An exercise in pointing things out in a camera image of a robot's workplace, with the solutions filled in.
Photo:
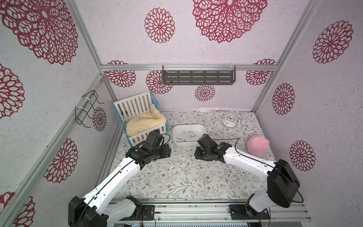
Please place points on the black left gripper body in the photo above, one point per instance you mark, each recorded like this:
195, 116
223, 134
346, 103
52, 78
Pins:
162, 152

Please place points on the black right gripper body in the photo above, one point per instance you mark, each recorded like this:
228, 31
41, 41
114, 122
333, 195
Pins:
200, 153

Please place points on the white plastic storage box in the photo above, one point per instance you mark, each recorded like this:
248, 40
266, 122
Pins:
198, 128

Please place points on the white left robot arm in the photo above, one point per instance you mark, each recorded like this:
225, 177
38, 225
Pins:
95, 208

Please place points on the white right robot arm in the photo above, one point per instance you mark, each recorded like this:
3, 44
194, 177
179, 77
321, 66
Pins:
282, 183

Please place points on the silver screw in box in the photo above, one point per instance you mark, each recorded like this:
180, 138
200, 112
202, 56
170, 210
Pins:
186, 136

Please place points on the beige plush cloth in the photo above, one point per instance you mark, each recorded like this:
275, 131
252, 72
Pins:
145, 121

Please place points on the white slatted blue basket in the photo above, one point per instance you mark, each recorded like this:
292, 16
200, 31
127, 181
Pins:
128, 108

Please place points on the white alarm clock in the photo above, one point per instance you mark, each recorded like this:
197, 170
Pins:
230, 120

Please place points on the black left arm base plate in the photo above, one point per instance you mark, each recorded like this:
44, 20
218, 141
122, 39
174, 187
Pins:
146, 212

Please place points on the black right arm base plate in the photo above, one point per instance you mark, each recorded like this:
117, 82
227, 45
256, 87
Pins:
241, 212

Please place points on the dark grey wall shelf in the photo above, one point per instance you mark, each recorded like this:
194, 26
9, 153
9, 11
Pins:
201, 77

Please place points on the black wire wall rack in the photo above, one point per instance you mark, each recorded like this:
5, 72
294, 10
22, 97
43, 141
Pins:
82, 112

